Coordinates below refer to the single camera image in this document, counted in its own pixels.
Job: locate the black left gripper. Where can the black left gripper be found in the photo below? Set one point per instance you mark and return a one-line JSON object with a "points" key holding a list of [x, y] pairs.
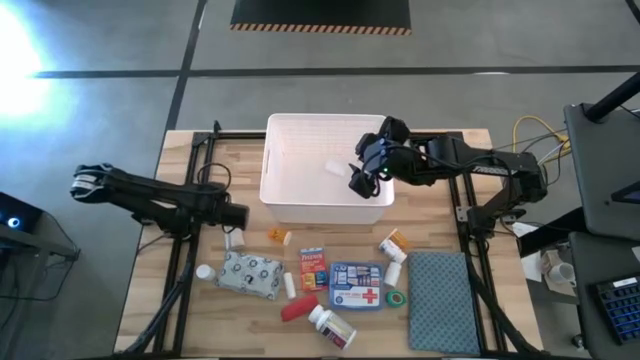
{"points": [[235, 216]]}

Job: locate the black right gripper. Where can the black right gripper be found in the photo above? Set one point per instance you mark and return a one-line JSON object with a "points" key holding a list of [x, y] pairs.
{"points": [[374, 151]]}

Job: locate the white plastic bottle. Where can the white plastic bottle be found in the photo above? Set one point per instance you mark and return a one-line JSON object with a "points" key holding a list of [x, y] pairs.
{"points": [[235, 240]]}

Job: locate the small orange pill bottle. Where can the small orange pill bottle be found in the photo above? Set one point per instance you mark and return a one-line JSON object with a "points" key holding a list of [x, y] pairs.
{"points": [[280, 236]]}

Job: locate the grey patterned soft pouch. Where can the grey patterned soft pouch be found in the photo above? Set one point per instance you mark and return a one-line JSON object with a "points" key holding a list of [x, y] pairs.
{"points": [[250, 275]]}

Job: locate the white perforated plastic basket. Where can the white perforated plastic basket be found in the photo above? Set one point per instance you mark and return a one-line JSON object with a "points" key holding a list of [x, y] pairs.
{"points": [[300, 165]]}

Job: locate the orange pill bottle white cap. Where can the orange pill bottle white cap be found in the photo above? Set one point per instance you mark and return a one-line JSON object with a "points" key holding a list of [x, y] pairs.
{"points": [[399, 239]]}

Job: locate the white tube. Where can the white tube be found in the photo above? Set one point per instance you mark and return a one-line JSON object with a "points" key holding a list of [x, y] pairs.
{"points": [[289, 285]]}

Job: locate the red Tylenol box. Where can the red Tylenol box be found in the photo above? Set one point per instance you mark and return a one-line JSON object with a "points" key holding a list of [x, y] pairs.
{"points": [[313, 270]]}

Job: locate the plain white pill bottle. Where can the plain white pill bottle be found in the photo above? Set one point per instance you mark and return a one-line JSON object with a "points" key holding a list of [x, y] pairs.
{"points": [[392, 273]]}

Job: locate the blue first aid kit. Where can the blue first aid kit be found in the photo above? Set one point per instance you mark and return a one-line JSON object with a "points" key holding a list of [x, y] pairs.
{"points": [[356, 286]]}

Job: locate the red tube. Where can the red tube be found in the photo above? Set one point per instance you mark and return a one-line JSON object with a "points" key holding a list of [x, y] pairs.
{"points": [[299, 307]]}

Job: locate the green tape roll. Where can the green tape roll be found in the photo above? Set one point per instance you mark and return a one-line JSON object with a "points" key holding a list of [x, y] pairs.
{"points": [[395, 298]]}

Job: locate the large white labelled pill bottle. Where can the large white labelled pill bottle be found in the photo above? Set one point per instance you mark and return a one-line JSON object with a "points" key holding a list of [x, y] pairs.
{"points": [[332, 327]]}

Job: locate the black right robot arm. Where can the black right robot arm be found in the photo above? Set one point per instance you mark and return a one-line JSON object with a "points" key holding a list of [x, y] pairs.
{"points": [[490, 165]]}

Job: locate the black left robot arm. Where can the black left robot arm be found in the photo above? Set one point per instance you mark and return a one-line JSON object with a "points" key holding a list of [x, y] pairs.
{"points": [[150, 192]]}

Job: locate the blue patterned cloth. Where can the blue patterned cloth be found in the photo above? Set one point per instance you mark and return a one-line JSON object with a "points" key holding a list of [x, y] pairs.
{"points": [[442, 302]]}

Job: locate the black striped-edge floor mat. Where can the black striped-edge floor mat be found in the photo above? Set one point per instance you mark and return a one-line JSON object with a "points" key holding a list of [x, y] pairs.
{"points": [[320, 12]]}

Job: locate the white paper sheet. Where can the white paper sheet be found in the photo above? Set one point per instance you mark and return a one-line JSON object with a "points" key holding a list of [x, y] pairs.
{"points": [[531, 265]]}

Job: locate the white mug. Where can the white mug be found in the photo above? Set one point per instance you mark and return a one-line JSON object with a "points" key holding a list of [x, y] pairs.
{"points": [[562, 272]]}

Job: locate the black device with blue light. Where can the black device with blue light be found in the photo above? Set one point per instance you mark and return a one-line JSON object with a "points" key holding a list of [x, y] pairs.
{"points": [[12, 212]]}

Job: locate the black desk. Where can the black desk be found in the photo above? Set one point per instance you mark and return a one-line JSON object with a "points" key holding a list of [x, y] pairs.
{"points": [[600, 175]]}

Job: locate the black low desk surface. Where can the black low desk surface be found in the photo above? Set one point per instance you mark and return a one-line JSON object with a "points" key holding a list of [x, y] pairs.
{"points": [[590, 260]]}

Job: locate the black pole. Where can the black pole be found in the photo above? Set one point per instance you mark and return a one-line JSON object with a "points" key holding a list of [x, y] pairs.
{"points": [[615, 97]]}

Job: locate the black tray with blue slots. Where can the black tray with blue slots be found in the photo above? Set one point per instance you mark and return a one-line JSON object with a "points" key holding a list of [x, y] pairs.
{"points": [[620, 307]]}

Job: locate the black aluminium table frame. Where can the black aluminium table frame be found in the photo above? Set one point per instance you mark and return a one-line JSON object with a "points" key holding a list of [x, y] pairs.
{"points": [[235, 135]]}

